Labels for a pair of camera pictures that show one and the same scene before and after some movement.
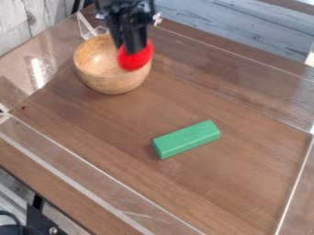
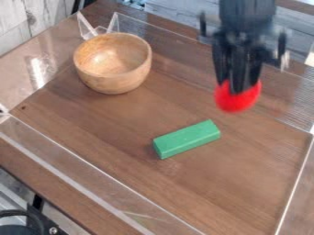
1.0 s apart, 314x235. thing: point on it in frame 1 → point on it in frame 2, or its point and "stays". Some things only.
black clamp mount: (39, 223) stays
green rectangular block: (176, 141) stays
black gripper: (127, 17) → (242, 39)
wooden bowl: (98, 68) stays
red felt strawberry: (132, 61) → (235, 102)
